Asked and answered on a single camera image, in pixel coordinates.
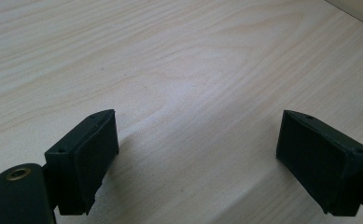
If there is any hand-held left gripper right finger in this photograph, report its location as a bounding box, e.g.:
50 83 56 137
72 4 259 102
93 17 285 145
275 109 363 217

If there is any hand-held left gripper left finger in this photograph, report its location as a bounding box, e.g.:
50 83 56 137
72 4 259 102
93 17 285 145
44 108 120 217

